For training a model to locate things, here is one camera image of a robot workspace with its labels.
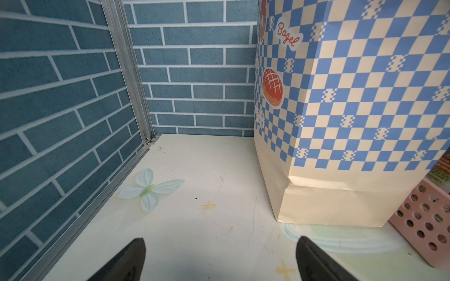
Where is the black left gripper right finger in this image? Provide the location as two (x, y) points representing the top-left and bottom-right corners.
(295, 236), (357, 281)

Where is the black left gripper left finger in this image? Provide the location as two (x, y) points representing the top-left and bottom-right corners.
(88, 238), (146, 281)

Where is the blue checkered paper bag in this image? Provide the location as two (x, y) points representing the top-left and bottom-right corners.
(254, 1), (450, 227)

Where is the pale green butterfly decoration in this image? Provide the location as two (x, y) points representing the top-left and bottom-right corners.
(118, 168), (185, 213)

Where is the pink perforated plastic basket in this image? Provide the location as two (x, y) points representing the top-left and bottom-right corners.
(389, 179), (450, 270)

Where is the aluminium corner post left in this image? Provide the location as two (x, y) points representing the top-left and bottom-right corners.
(101, 0), (155, 145)

